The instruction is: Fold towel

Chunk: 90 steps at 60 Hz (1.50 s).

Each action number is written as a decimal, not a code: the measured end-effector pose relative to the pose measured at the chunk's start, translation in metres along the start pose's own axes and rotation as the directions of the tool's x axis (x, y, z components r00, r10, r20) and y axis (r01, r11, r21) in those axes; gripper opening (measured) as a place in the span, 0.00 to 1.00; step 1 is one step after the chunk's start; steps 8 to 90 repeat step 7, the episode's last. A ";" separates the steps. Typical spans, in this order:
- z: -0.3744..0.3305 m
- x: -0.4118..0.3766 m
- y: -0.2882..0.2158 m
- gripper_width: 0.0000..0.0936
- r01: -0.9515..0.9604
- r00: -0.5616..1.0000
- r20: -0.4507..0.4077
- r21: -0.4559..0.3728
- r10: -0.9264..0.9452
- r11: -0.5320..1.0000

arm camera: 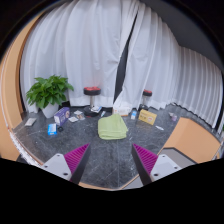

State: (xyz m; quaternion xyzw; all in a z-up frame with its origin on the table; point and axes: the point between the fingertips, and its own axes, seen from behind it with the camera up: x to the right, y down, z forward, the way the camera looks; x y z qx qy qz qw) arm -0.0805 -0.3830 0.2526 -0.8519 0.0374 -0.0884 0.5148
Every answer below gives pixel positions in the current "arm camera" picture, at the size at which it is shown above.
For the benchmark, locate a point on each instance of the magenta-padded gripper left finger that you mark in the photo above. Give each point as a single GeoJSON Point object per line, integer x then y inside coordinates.
{"type": "Point", "coordinates": [71, 161]}

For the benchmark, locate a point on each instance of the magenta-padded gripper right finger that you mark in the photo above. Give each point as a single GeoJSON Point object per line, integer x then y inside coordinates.
{"type": "Point", "coordinates": [150, 161]}

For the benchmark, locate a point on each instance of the light green towel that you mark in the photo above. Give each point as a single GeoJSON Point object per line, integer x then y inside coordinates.
{"type": "Point", "coordinates": [112, 127]}

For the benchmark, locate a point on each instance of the small black round object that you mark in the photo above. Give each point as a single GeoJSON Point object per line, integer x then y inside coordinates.
{"type": "Point", "coordinates": [60, 128]}

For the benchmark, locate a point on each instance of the small white tube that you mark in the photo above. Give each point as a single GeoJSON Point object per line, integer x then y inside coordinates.
{"type": "Point", "coordinates": [159, 127]}
{"type": "Point", "coordinates": [103, 113]}

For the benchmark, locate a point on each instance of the yellow cardboard box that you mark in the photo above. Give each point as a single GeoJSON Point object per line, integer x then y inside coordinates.
{"type": "Point", "coordinates": [147, 117]}

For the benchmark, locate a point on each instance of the purple cardboard box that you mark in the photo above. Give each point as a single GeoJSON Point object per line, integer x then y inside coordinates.
{"type": "Point", "coordinates": [61, 116]}

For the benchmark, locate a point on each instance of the orange wooden desk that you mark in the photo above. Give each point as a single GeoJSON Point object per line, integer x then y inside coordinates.
{"type": "Point", "coordinates": [193, 140]}

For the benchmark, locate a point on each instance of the small blue white box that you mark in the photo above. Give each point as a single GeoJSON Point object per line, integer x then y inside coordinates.
{"type": "Point", "coordinates": [133, 115]}

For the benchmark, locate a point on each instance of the small purple bottle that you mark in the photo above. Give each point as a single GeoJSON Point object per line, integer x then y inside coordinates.
{"type": "Point", "coordinates": [173, 117]}

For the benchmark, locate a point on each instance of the white and orange box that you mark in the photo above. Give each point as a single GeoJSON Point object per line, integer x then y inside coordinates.
{"type": "Point", "coordinates": [121, 112]}

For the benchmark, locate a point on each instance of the white ointment tube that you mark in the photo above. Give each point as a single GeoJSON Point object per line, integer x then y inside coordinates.
{"type": "Point", "coordinates": [30, 121]}

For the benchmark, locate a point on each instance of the white and blue flat box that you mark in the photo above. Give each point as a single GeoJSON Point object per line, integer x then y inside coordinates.
{"type": "Point", "coordinates": [96, 109]}

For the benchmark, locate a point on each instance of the large black dumbbell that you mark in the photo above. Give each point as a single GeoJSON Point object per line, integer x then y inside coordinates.
{"type": "Point", "coordinates": [92, 90]}

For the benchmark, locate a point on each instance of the green potted plant, white pot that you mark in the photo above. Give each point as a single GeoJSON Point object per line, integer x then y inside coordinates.
{"type": "Point", "coordinates": [50, 90]}

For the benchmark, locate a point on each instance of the white curtain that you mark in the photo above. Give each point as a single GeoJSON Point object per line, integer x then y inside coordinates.
{"type": "Point", "coordinates": [73, 50]}
{"type": "Point", "coordinates": [160, 56]}

